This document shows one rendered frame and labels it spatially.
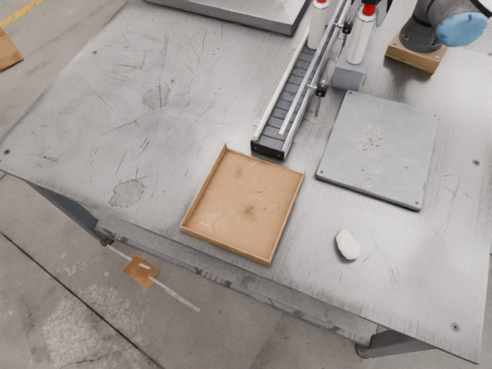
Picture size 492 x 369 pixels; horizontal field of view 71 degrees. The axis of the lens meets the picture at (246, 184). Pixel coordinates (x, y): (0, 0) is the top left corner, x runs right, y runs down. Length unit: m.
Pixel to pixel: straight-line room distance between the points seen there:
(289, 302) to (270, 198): 0.64
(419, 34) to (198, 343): 1.53
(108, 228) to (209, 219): 0.87
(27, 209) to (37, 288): 0.48
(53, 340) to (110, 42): 1.37
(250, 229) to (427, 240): 0.48
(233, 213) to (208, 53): 0.67
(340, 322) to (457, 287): 0.63
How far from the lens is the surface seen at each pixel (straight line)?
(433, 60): 1.39
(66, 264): 2.05
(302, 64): 1.27
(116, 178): 1.12
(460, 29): 1.22
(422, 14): 1.37
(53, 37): 3.25
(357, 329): 1.56
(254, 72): 1.31
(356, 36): 1.17
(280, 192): 1.01
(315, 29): 1.28
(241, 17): 1.50
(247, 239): 0.95
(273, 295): 1.53
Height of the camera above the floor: 1.73
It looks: 61 degrees down
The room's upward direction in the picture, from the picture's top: 5 degrees counter-clockwise
